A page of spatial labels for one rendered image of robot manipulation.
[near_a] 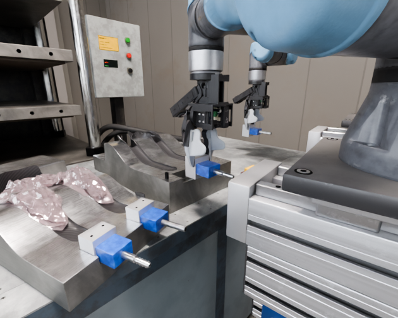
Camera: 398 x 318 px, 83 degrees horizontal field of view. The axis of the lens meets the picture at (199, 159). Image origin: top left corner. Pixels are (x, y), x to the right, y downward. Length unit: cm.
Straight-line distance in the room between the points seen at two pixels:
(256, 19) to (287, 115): 217
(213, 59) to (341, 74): 184
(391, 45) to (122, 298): 63
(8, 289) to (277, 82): 227
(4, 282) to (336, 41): 57
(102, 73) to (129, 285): 110
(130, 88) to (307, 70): 153
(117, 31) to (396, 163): 140
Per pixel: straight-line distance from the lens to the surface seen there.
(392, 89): 29
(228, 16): 39
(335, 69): 228
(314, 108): 230
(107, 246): 43
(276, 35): 18
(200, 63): 50
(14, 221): 54
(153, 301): 72
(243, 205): 32
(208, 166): 53
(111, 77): 144
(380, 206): 23
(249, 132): 108
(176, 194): 61
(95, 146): 128
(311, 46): 19
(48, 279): 45
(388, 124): 27
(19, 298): 51
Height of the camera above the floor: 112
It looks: 17 degrees down
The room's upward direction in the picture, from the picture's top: straight up
